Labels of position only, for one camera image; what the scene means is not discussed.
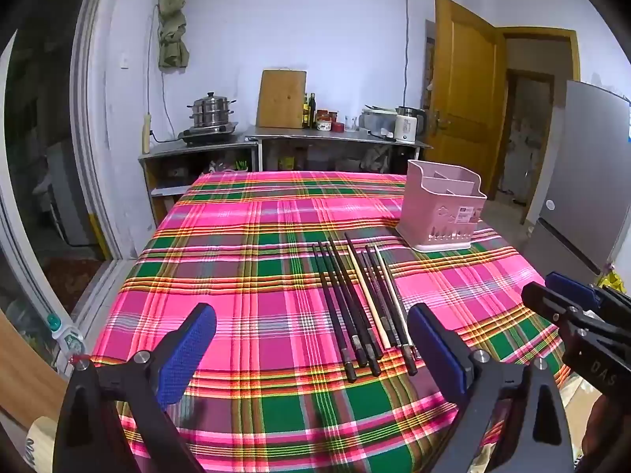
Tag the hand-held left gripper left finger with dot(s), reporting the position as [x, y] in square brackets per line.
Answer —
[190, 354]

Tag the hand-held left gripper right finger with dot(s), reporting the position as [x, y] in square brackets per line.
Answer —
[438, 350]

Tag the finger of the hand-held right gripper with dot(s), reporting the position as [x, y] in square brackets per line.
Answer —
[535, 293]
[572, 288]

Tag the bunch of dark chopsticks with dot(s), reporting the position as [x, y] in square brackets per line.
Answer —
[364, 345]

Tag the beige wooden chopstick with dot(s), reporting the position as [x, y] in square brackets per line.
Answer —
[369, 300]

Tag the pink plastic utensil holder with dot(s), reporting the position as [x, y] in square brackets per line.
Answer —
[443, 217]

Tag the person's right forearm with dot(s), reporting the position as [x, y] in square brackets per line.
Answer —
[604, 433]

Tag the yellow plastic bag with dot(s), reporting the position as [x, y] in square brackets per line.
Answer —
[614, 281]

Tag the grey refrigerator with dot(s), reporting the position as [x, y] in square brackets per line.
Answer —
[586, 167]

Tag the pink plaid tablecloth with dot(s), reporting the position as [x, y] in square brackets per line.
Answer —
[246, 236]

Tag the white bottle with green cap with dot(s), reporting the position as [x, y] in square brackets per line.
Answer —
[58, 329]

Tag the brown wooden board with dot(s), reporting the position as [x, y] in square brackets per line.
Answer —
[24, 379]

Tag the beige cup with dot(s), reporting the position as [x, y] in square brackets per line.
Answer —
[42, 441]

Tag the grey cloth under counter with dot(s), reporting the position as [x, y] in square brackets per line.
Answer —
[375, 160]

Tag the steel counter with stove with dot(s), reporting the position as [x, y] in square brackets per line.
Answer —
[197, 150]

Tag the yellow wooden door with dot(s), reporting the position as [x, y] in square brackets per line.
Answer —
[463, 98]

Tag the white electric kettle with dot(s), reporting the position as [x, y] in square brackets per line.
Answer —
[406, 128]

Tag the yellow container under counter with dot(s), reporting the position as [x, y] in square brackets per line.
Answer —
[286, 162]

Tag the gas stove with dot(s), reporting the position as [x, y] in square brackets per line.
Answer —
[207, 134]

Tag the wooden rolling pin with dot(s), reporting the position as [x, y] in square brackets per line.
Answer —
[146, 135]

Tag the clear plastic container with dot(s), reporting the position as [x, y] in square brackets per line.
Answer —
[377, 119]

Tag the clear glass cup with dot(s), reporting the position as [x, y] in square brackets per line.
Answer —
[351, 124]

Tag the steel steamer pot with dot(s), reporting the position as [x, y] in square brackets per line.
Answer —
[211, 113]

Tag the long steel counter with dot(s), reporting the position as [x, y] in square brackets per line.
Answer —
[305, 134]

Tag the white jar with red lid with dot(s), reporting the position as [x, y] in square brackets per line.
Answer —
[324, 121]

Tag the wooden cutting board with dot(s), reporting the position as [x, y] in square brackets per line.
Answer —
[281, 101]

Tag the dark oil bottle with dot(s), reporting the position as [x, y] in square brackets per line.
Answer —
[305, 111]

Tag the green oil bottle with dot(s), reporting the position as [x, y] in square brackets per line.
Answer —
[312, 108]

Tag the green hanging cloth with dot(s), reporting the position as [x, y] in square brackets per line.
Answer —
[172, 34]

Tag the white window frame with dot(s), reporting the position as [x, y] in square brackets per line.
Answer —
[88, 157]

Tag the yellow door frame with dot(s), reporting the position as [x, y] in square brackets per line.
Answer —
[542, 34]

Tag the white wall switch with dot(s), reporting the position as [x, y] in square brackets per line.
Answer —
[124, 61]

